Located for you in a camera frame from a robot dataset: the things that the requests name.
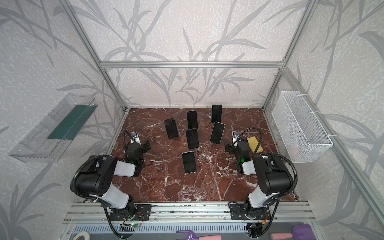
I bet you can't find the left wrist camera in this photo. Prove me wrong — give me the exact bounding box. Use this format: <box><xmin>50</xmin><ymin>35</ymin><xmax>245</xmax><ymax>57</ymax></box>
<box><xmin>130</xmin><ymin>132</ymin><xmax>141</xmax><ymax>144</ymax></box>

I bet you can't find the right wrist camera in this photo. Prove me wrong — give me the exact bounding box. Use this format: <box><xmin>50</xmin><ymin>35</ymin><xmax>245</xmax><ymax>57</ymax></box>
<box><xmin>232</xmin><ymin>131</ymin><xmax>240</xmax><ymax>143</ymax></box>

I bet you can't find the yellow sponge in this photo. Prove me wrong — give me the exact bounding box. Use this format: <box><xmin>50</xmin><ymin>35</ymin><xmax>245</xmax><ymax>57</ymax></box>
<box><xmin>247</xmin><ymin>137</ymin><xmax>263</xmax><ymax>153</ymax></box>

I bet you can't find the white-edged phone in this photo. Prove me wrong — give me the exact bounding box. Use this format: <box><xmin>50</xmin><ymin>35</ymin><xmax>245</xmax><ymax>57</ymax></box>
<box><xmin>210</xmin><ymin>122</ymin><xmax>225</xmax><ymax>145</ymax></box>

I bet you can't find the pink-edged phone back centre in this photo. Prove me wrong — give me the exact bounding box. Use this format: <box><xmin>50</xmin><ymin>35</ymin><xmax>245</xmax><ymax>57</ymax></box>
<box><xmin>186</xmin><ymin>110</ymin><xmax>199</xmax><ymax>129</ymax></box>

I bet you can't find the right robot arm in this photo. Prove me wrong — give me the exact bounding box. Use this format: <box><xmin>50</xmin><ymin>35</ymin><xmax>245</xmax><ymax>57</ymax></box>
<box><xmin>225</xmin><ymin>141</ymin><xmax>298</xmax><ymax>224</ymax></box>

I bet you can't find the dark phone back right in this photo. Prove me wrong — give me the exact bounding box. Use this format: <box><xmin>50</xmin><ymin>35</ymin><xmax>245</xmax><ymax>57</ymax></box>
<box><xmin>211</xmin><ymin>105</ymin><xmax>223</xmax><ymax>123</ymax></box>

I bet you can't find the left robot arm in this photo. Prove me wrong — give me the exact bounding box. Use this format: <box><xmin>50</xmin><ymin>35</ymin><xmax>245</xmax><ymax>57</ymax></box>
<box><xmin>70</xmin><ymin>141</ymin><xmax>152</xmax><ymax>221</ymax></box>

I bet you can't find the white tape roll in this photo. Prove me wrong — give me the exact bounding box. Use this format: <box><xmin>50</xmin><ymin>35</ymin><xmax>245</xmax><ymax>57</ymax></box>
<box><xmin>73</xmin><ymin>231</ymin><xmax>91</xmax><ymax>240</ymax></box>

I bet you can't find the purple plastic tool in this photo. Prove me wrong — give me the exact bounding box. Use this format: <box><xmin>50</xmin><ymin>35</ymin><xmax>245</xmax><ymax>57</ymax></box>
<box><xmin>176</xmin><ymin>230</ymin><xmax>222</xmax><ymax>240</ymax></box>

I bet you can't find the purple pink scoop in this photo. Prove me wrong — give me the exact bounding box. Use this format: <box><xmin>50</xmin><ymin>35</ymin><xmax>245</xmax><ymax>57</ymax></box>
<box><xmin>270</xmin><ymin>224</ymin><xmax>317</xmax><ymax>240</ymax></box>

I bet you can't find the clear acrylic wall shelf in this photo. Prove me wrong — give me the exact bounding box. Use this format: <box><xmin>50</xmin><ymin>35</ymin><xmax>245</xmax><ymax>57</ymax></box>
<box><xmin>9</xmin><ymin>94</ymin><xmax>98</xmax><ymax>163</ymax></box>

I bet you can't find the teal phone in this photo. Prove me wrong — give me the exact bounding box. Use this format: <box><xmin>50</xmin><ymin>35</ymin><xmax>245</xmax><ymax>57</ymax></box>
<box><xmin>182</xmin><ymin>151</ymin><xmax>197</xmax><ymax>175</ymax></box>

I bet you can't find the white wire mesh basket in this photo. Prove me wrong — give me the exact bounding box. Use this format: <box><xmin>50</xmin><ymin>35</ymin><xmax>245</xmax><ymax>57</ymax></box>
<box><xmin>272</xmin><ymin>91</ymin><xmax>333</xmax><ymax>164</ymax></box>

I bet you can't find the black phone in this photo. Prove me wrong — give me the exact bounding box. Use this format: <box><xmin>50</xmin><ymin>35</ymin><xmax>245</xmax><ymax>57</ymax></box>
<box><xmin>186</xmin><ymin>129</ymin><xmax>200</xmax><ymax>150</ymax></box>
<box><xmin>164</xmin><ymin>118</ymin><xmax>179</xmax><ymax>139</ymax></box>

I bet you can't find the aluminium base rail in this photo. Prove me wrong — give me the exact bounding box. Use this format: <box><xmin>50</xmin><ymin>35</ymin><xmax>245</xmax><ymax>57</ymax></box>
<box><xmin>58</xmin><ymin>202</ymin><xmax>317</xmax><ymax>239</ymax></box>

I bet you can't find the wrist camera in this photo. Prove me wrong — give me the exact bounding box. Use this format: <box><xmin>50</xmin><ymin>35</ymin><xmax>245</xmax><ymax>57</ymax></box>
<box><xmin>232</xmin><ymin>131</ymin><xmax>240</xmax><ymax>143</ymax></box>
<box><xmin>130</xmin><ymin>132</ymin><xmax>141</xmax><ymax>144</ymax></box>

